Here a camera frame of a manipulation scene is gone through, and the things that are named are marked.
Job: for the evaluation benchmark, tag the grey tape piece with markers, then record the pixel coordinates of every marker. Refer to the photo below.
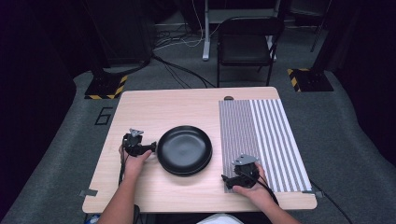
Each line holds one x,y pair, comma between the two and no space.
88,193
317,193

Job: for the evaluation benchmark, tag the black plate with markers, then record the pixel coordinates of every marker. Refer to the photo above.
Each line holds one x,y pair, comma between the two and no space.
183,147
186,174

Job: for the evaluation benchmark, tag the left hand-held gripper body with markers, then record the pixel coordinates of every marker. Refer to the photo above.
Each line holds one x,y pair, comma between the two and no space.
134,146

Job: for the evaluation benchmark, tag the black folding chair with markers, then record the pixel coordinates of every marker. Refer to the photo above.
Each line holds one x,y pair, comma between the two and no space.
246,46

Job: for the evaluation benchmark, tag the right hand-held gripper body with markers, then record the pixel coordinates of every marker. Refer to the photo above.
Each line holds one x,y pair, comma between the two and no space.
247,174

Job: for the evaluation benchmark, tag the white metal desk leg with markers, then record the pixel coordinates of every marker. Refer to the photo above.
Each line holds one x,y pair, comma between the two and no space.
206,31

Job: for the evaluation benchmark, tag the black stand base striped tape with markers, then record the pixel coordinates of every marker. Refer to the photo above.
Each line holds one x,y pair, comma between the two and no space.
311,80
106,87

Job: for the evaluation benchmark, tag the person's left hand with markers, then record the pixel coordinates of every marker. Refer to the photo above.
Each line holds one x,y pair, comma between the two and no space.
132,165

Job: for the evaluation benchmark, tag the person's right hand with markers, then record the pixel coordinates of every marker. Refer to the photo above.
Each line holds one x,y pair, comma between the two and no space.
260,193

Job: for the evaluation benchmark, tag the grey white striped placemat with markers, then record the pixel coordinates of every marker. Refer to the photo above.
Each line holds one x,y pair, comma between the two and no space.
264,140

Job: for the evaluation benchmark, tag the person's white clothing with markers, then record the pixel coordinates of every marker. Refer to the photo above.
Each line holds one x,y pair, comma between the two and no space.
219,219

